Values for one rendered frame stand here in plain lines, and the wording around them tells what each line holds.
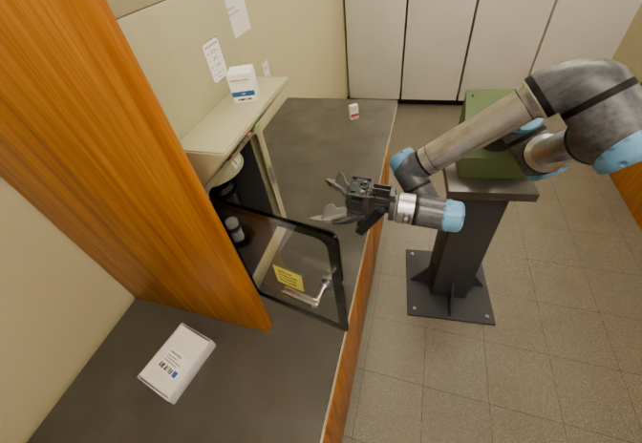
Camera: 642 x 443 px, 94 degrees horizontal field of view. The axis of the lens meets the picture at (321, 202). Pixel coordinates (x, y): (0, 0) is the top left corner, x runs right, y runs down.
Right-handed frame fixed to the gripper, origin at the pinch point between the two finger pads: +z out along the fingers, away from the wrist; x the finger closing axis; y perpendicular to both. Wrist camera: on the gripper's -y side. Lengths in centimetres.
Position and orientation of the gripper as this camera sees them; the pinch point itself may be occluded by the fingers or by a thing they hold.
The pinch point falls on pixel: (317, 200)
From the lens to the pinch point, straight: 79.7
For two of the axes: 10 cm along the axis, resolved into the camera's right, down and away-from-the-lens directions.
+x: -2.8, 6.9, -6.7
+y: -0.5, -7.0, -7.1
